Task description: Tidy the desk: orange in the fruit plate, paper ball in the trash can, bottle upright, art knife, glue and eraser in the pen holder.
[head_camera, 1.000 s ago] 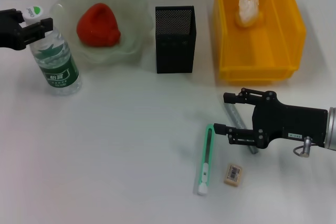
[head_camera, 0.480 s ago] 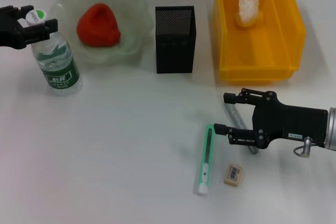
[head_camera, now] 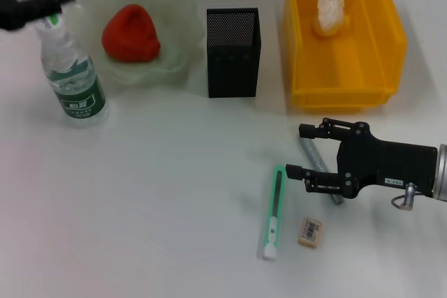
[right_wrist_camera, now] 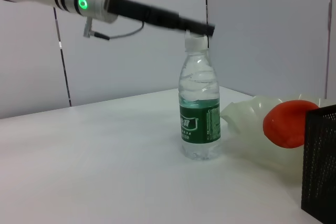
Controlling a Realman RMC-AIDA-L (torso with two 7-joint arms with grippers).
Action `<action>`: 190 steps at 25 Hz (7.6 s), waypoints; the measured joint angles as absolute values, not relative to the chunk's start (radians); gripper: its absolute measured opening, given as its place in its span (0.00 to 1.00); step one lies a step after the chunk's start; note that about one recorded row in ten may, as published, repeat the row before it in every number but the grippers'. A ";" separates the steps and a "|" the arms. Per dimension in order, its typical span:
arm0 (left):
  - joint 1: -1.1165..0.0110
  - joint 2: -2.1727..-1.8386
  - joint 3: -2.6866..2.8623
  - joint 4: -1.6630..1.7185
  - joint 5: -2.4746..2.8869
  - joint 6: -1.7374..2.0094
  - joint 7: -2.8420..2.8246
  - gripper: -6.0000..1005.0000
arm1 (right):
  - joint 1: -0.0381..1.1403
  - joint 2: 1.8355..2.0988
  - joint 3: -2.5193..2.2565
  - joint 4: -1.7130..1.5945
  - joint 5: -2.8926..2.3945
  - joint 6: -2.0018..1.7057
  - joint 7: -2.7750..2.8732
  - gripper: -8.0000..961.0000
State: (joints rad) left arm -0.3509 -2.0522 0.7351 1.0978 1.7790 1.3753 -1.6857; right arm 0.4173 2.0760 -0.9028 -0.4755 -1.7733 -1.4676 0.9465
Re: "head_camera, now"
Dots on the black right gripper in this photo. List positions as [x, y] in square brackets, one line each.
[391, 165]

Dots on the green utility knife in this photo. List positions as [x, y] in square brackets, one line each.
[271, 231]

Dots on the red-orange fruit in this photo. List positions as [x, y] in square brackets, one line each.
[131, 36]

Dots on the clear water bottle green label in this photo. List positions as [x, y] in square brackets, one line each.
[80, 99]

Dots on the white paper ball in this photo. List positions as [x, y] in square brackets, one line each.
[328, 15]

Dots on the grey metal pen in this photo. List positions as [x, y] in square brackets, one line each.
[314, 155]

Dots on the beige eraser with barcode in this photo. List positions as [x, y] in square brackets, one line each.
[310, 233]

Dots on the black mesh pen holder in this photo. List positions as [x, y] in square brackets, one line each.
[234, 74]

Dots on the pale green glass fruit plate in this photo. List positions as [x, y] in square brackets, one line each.
[174, 15]

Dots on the yellow plastic bin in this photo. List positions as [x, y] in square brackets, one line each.
[314, 67]

